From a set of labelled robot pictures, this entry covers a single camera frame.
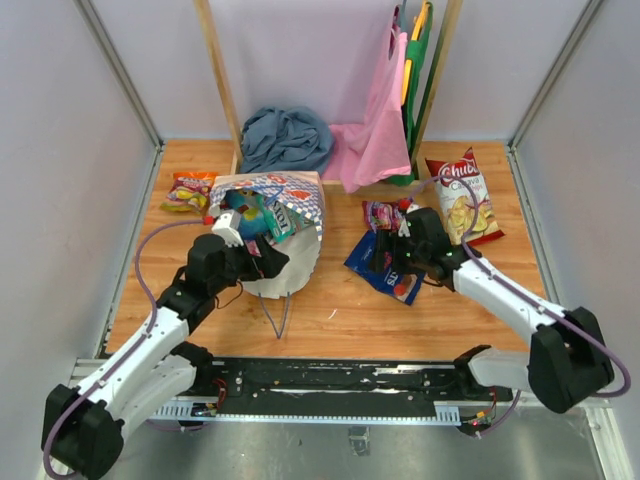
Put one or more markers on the blue crumpled cloth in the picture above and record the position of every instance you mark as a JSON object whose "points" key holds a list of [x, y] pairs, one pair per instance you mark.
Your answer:
{"points": [[294, 139]]}

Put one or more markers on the colourful orange candy bag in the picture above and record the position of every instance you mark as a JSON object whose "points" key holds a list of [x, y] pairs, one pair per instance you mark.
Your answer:
{"points": [[189, 192]]}

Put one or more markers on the green t-shirt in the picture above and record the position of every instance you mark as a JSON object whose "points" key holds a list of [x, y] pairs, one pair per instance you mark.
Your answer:
{"points": [[409, 113]]}

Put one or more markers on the purple snack packet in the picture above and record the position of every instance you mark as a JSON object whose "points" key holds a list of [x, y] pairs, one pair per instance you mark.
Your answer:
{"points": [[387, 216]]}

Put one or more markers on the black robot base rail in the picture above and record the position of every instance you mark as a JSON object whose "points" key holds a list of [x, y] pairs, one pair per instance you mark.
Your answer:
{"points": [[358, 392]]}

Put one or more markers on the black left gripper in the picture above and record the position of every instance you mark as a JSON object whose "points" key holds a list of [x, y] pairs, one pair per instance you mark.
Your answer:
{"points": [[269, 265]]}

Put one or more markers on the blue Burts chips bag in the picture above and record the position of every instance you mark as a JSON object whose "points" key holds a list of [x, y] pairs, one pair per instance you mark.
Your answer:
{"points": [[402, 287]]}

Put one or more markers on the blue checkered paper bag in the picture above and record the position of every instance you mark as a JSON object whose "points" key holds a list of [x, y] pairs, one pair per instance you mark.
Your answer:
{"points": [[301, 192]]}

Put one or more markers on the teal Fox's candy bag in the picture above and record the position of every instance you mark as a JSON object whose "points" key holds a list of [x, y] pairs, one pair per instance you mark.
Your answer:
{"points": [[281, 221]]}

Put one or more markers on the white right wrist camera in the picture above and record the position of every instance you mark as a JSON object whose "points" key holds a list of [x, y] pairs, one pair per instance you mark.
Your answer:
{"points": [[407, 212]]}

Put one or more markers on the blue gummy candy bag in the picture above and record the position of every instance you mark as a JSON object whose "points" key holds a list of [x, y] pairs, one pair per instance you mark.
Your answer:
{"points": [[247, 204]]}

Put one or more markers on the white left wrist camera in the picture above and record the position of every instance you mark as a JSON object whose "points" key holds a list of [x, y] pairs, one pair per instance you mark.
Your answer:
{"points": [[224, 230]]}

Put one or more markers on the pink snack packet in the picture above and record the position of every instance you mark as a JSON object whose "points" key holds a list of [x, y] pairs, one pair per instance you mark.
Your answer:
{"points": [[253, 247]]}

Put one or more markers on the yellow clothes hanger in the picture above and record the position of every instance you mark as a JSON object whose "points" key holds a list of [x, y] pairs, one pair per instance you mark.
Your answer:
{"points": [[416, 51]]}

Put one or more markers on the aluminium frame rails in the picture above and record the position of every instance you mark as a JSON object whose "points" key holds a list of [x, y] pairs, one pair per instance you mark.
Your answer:
{"points": [[580, 154]]}

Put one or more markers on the pink t-shirt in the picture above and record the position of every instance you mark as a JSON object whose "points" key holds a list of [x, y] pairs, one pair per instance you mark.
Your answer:
{"points": [[375, 149]]}

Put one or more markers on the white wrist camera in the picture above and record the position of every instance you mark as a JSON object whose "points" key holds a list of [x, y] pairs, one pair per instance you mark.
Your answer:
{"points": [[407, 212], [224, 230]]}

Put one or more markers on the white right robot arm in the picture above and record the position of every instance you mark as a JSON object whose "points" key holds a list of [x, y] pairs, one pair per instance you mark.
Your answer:
{"points": [[566, 361]]}

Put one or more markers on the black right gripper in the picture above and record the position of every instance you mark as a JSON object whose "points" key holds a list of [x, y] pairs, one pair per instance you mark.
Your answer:
{"points": [[386, 241]]}

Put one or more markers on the red Chubi cassava chips bag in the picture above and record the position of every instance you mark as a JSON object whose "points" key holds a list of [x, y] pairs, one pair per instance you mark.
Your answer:
{"points": [[464, 200]]}

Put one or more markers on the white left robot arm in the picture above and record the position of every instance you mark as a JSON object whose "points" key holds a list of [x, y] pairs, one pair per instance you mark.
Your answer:
{"points": [[85, 427]]}

